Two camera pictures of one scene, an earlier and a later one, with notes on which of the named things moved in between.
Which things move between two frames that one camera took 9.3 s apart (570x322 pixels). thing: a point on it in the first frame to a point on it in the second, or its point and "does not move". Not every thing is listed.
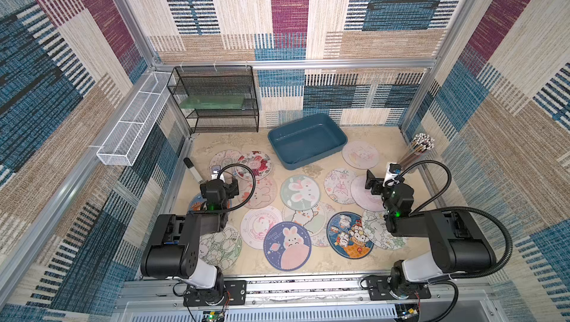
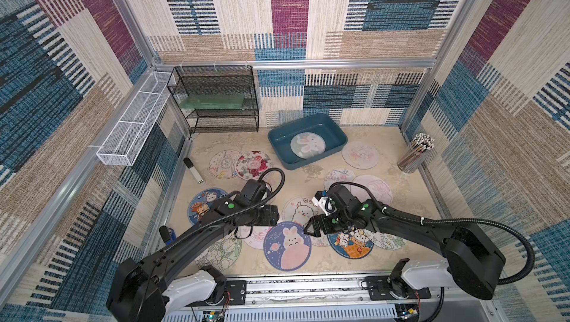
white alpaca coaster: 314,219 does not move
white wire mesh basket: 119,146 does not move
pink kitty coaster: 364,197 does not move
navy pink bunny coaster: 287,246 does not move
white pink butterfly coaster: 338,185 does not move
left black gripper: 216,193 to 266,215
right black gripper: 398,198 to 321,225
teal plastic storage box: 305,140 does not move
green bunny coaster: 300,193 to 308,145
